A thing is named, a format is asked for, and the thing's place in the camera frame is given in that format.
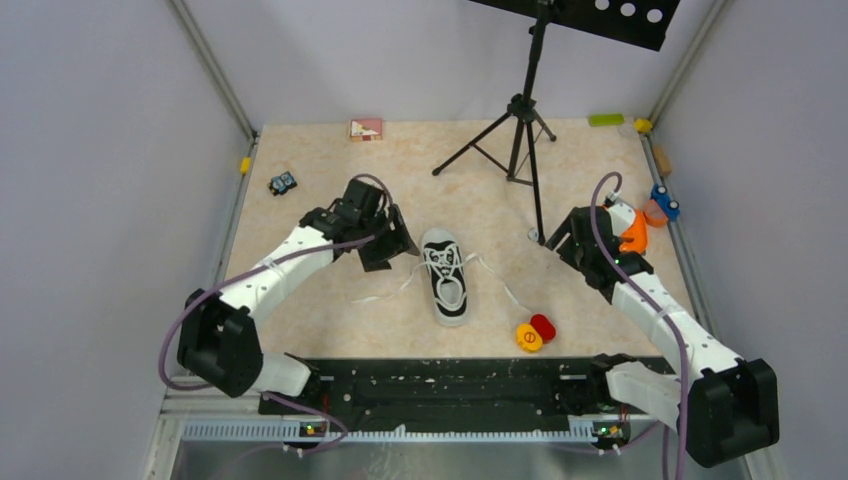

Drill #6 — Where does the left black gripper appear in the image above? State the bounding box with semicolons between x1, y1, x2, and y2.
357;204;419;271

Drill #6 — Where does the black white canvas sneaker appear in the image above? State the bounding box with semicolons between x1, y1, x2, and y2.
421;228;468;328

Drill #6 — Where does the white shoelace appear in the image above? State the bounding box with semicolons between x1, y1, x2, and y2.
352;252;534;315

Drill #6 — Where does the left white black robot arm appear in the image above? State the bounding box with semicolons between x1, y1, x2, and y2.
163;174;419;414

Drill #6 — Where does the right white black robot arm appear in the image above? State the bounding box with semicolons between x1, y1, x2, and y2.
545;206;780;468

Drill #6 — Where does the orange translucent cup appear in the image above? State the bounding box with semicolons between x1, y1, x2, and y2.
643;199;669;228

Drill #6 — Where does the pink tangram puzzle box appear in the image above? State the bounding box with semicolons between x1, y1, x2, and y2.
348;118;384;142

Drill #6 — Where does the small blue black toy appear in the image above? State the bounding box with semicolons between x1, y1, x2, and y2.
268;171;298;196

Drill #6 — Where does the red plastic cylinder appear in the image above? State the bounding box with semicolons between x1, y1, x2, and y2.
530;314;557;344

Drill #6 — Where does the blue toy car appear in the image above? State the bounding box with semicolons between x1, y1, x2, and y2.
651;184;680;222

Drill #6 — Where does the black tripod stand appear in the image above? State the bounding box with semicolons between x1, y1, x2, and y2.
431;1;560;246

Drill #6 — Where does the yellow plastic cylinder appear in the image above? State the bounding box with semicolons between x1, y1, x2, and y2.
515;323;544;353

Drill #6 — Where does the green rectangular block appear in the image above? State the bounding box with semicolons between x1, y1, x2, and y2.
587;113;626;127

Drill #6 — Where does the yellow corner block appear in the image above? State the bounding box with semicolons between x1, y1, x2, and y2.
632;118;654;134

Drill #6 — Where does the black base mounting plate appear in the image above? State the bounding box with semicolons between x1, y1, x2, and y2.
294;357;637;433

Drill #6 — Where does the black perforated stand tray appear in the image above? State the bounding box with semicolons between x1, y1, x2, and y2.
477;0;680;51

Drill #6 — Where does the wooden block on frame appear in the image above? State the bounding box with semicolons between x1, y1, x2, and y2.
652;145;673;178

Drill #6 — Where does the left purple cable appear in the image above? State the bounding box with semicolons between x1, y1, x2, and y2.
157;173;395;458

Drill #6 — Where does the white slotted cable duct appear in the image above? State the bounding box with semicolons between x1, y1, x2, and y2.
182;419;597;443

